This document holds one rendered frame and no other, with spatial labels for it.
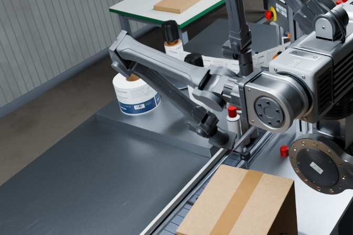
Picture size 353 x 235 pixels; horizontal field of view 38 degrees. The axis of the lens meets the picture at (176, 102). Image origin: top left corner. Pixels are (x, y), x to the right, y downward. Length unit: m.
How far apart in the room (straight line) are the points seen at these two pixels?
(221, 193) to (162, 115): 0.90
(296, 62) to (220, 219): 0.48
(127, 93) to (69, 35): 2.51
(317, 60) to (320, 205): 0.73
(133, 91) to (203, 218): 1.01
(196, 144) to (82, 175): 0.50
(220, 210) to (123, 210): 0.60
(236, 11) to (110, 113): 0.87
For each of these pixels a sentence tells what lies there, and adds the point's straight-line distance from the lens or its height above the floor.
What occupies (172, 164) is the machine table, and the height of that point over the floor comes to 0.83.
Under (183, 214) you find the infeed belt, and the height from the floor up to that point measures 0.88.
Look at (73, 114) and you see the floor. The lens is 4.33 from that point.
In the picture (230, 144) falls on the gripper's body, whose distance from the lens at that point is 1.93.
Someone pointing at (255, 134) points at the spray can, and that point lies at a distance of 2.12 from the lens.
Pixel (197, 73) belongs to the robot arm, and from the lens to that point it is 1.43.
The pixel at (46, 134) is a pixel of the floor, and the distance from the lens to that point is 4.18.
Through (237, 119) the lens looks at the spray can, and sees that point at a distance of 1.97.
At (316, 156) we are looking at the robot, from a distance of 1.56.
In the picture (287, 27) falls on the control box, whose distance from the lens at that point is 2.00.
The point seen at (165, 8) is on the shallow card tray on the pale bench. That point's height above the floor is 0.82.
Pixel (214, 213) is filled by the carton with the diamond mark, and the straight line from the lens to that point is 1.50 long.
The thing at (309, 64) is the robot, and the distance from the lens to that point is 1.30.
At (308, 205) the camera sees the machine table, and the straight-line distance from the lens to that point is 1.91.
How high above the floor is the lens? 2.17
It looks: 32 degrees down
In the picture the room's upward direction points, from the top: 12 degrees counter-clockwise
